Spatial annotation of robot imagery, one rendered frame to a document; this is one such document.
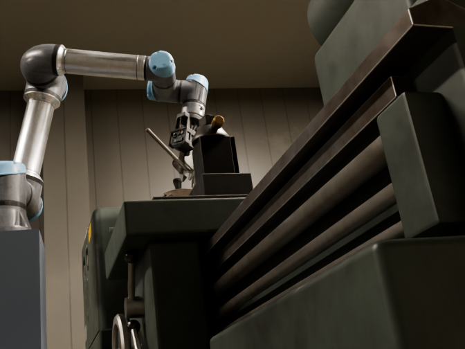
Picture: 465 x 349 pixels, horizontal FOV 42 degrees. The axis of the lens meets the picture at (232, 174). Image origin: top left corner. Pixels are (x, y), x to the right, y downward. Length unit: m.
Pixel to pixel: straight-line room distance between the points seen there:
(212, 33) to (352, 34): 3.70
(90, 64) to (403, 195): 1.52
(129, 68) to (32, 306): 0.75
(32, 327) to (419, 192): 1.26
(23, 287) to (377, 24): 1.17
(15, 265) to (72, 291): 2.48
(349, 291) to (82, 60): 1.58
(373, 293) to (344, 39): 0.44
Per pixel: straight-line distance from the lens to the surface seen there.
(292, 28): 4.51
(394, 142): 0.48
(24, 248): 1.64
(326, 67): 0.79
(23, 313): 1.60
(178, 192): 1.81
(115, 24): 4.25
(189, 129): 1.87
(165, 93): 1.95
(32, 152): 1.94
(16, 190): 1.75
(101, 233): 1.90
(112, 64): 1.88
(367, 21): 0.71
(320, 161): 0.62
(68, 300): 4.08
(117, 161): 4.67
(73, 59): 1.91
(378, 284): 0.37
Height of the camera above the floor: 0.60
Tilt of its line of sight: 21 degrees up
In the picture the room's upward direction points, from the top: 8 degrees counter-clockwise
